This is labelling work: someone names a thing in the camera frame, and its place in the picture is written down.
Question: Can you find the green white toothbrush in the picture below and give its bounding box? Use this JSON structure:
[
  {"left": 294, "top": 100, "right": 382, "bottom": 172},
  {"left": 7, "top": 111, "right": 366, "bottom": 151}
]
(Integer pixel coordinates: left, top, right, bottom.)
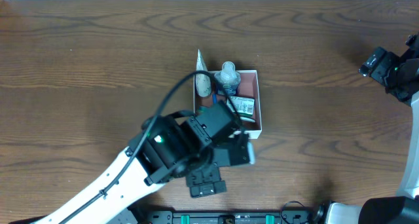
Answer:
[{"left": 196, "top": 106, "right": 256, "bottom": 122}]

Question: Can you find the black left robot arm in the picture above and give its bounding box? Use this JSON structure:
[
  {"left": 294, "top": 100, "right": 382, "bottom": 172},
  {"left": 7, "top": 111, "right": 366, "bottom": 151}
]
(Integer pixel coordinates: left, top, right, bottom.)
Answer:
[{"left": 25, "top": 102, "right": 254, "bottom": 223}]

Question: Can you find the white shampoo tube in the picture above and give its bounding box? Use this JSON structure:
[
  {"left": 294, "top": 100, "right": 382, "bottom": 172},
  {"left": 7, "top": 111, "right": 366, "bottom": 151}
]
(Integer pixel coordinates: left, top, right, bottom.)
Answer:
[{"left": 195, "top": 50, "right": 212, "bottom": 98}]

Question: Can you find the white box pink interior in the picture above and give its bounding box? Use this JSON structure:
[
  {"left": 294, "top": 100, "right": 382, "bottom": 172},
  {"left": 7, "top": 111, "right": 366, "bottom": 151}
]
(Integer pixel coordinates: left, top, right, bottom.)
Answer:
[{"left": 192, "top": 70, "right": 263, "bottom": 140}]

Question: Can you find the green white soap box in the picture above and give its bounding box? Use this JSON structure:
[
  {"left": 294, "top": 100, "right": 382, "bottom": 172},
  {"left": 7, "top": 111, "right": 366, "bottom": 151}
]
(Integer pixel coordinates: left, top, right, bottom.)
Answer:
[{"left": 226, "top": 96, "right": 255, "bottom": 117}]

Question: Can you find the blue disposable razor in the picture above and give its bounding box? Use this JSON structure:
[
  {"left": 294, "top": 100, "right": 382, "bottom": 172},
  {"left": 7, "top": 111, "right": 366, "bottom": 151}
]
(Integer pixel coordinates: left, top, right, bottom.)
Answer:
[{"left": 212, "top": 93, "right": 217, "bottom": 104}]

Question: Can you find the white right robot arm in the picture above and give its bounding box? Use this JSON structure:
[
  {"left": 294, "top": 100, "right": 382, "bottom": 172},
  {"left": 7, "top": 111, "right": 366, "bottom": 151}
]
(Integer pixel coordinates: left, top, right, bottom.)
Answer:
[{"left": 309, "top": 33, "right": 418, "bottom": 224}]

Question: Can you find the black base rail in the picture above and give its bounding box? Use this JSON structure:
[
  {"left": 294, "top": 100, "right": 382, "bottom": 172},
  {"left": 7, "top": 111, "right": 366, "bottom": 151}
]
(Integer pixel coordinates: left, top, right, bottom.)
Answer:
[{"left": 128, "top": 200, "right": 330, "bottom": 224}]

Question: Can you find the clear bottle white cap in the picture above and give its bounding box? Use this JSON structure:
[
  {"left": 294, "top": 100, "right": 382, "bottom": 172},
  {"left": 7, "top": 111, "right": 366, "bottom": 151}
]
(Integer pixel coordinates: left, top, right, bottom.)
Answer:
[{"left": 214, "top": 62, "right": 241, "bottom": 96}]

